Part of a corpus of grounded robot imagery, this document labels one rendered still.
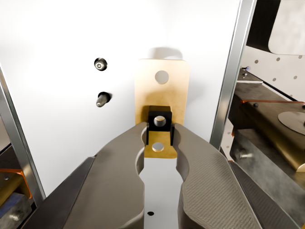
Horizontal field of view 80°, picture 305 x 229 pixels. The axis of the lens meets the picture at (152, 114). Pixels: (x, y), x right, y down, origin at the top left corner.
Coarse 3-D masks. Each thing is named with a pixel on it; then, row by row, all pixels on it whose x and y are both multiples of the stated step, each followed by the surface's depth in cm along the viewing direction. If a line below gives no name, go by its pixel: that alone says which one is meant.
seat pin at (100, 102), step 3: (102, 93) 17; (105, 93) 17; (99, 96) 16; (102, 96) 16; (105, 96) 16; (108, 96) 17; (99, 99) 16; (102, 99) 16; (105, 99) 16; (96, 102) 15; (99, 102) 15; (102, 102) 15; (105, 102) 16; (96, 105) 15; (99, 105) 15; (102, 105) 15
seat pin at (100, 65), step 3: (99, 60) 15; (102, 60) 15; (105, 60) 16; (96, 63) 15; (99, 63) 15; (102, 63) 15; (105, 63) 16; (96, 66) 15; (99, 66) 15; (102, 66) 15; (105, 66) 16; (99, 69) 15; (102, 69) 15
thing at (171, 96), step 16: (144, 64) 12; (160, 64) 12; (176, 64) 12; (144, 80) 13; (176, 80) 13; (144, 96) 13; (160, 96) 13; (176, 96) 13; (144, 112) 14; (160, 112) 13; (176, 112) 14; (160, 128) 14
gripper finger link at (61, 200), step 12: (84, 168) 8; (72, 180) 8; (84, 180) 8; (60, 192) 7; (72, 192) 7; (48, 204) 7; (60, 204) 7; (72, 204) 7; (36, 216) 6; (48, 216) 6; (60, 216) 6; (24, 228) 6; (36, 228) 6; (48, 228) 6; (60, 228) 6
